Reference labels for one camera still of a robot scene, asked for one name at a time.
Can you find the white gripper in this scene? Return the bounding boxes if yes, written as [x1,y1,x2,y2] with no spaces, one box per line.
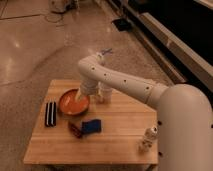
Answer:
[75,80,98,101]

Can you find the dark red pepper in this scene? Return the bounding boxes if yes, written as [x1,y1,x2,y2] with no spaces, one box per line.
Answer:
[68,122,83,138]

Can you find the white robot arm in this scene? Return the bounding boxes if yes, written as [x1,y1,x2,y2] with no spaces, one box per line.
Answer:
[78,54,213,171]

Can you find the translucent plastic cup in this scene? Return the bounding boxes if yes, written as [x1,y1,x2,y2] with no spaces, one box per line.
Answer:
[98,82,112,103]

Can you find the orange bowl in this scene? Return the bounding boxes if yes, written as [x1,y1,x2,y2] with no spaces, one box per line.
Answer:
[58,89,90,116]

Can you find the blue cloth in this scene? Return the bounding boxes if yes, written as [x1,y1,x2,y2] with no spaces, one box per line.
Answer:
[82,119,102,134]

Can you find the black rectangular case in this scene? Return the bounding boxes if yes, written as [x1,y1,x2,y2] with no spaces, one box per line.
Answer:
[45,102,57,127]

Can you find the wooden table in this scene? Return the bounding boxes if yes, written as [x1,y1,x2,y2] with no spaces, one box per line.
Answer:
[23,78,159,171]

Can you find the black floor plate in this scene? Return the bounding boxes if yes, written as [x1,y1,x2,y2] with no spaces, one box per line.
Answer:
[112,18,132,31]

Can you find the small white bottle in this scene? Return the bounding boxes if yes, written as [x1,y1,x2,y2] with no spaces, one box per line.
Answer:
[139,127,158,153]

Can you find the white machine base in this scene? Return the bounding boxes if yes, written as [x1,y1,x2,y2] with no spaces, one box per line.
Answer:
[48,0,79,13]

